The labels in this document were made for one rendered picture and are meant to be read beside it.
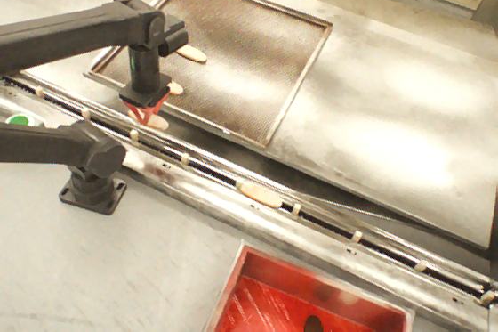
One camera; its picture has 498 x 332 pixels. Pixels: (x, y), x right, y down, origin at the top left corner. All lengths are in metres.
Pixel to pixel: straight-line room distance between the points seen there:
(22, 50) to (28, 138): 0.15
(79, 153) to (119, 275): 0.25
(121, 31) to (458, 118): 0.86
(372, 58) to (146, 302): 0.86
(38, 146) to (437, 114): 0.93
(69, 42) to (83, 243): 0.41
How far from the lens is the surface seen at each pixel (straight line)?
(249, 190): 0.90
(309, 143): 0.98
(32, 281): 0.88
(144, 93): 0.85
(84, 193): 0.90
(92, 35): 0.68
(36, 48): 0.63
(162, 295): 0.82
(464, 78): 1.30
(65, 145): 0.76
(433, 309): 0.90
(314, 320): 0.83
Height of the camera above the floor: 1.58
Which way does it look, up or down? 47 degrees down
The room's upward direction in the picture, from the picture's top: 12 degrees clockwise
